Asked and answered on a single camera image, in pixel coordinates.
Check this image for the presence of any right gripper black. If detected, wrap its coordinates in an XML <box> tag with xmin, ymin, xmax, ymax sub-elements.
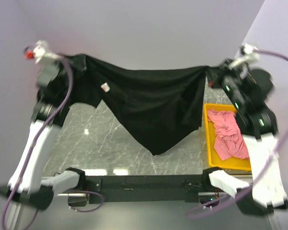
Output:
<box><xmin>203</xmin><ymin>56</ymin><xmax>243</xmax><ymax>106</ymax></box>

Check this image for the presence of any black t-shirt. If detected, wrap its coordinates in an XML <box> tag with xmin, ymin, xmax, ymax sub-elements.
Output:
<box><xmin>68</xmin><ymin>54</ymin><xmax>215</xmax><ymax>155</ymax></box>

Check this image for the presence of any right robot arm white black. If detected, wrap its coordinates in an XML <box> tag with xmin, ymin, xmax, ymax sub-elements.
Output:
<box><xmin>201</xmin><ymin>59</ymin><xmax>288</xmax><ymax>216</ymax></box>

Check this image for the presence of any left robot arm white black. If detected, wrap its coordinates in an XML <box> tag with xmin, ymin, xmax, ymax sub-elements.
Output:
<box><xmin>0</xmin><ymin>56</ymin><xmax>86</xmax><ymax>210</ymax></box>

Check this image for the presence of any crumpled pink t-shirt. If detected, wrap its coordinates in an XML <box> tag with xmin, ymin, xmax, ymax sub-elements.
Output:
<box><xmin>207</xmin><ymin>109</ymin><xmax>249</xmax><ymax>161</ymax></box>

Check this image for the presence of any yellow plastic bin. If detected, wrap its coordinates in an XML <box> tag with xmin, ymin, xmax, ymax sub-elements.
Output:
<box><xmin>204</xmin><ymin>103</ymin><xmax>251</xmax><ymax>171</ymax></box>

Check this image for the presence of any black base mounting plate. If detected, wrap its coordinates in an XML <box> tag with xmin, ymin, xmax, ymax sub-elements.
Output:
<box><xmin>67</xmin><ymin>174</ymin><xmax>221</xmax><ymax>208</ymax></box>

